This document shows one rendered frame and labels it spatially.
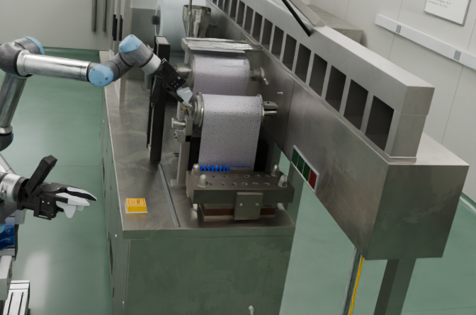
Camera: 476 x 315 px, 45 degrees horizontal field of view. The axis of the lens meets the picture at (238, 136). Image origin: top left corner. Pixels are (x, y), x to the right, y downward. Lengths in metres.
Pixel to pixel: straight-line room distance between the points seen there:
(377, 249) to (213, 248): 0.75
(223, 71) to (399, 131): 1.10
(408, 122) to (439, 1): 4.08
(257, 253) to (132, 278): 0.48
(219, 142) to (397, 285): 0.88
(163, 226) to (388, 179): 0.92
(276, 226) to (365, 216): 0.64
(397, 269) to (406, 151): 0.44
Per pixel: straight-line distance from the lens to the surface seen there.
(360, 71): 1.75
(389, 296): 1.94
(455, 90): 5.30
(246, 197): 2.20
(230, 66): 2.49
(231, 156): 2.35
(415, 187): 1.65
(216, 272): 2.30
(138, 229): 2.14
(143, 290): 2.29
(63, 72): 2.19
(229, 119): 2.29
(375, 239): 1.68
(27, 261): 3.59
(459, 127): 5.23
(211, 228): 2.19
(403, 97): 1.53
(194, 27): 2.91
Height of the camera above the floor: 2.01
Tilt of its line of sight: 21 degrees down
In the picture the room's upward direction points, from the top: 8 degrees clockwise
